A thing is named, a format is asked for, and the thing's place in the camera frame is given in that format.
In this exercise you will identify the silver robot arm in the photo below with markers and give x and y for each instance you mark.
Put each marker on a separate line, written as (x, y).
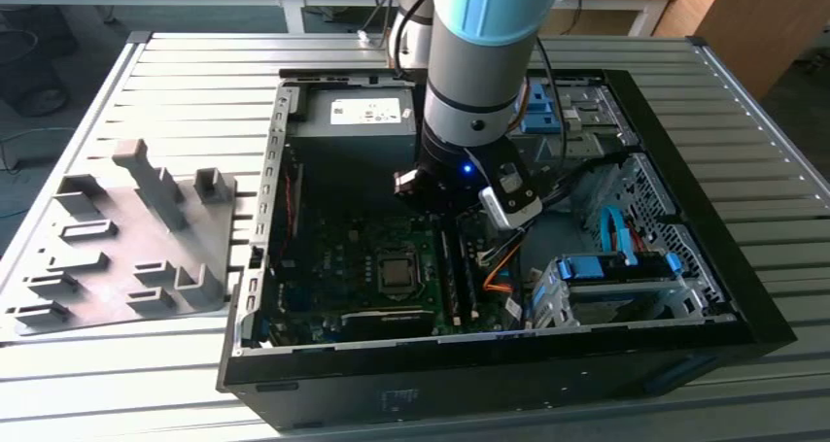
(479, 73)

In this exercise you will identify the grey power supply unit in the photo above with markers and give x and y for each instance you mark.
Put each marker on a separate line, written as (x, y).
(350, 160)

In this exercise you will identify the blue plastic drive latch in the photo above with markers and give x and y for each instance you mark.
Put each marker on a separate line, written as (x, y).
(541, 124)
(539, 97)

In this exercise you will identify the silver CPU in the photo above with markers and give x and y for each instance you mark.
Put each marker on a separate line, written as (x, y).
(397, 272)

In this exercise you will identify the CPU socket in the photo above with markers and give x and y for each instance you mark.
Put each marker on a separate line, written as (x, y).
(395, 294)

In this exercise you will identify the green motherboard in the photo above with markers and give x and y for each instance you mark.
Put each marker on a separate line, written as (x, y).
(337, 267)

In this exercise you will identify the grey metal drive cage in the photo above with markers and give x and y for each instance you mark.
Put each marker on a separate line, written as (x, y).
(597, 141)

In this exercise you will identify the hard disk in blue carrier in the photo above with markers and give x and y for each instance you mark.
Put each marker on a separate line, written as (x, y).
(583, 267)

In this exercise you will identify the black graphics card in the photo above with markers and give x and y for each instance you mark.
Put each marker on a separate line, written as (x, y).
(389, 323)

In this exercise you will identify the grey metal disk cage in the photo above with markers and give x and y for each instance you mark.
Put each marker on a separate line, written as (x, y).
(622, 294)

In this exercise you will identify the black PC case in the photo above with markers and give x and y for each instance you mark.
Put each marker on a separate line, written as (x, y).
(454, 388)

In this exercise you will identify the grey parts rack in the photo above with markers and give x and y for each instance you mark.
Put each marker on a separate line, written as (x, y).
(150, 248)

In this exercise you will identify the wooden cabinet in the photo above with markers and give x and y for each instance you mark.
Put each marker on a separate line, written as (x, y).
(758, 24)

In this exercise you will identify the black camera bracket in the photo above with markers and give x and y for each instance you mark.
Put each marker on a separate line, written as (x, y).
(493, 158)

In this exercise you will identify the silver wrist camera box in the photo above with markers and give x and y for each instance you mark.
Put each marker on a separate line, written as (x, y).
(502, 214)

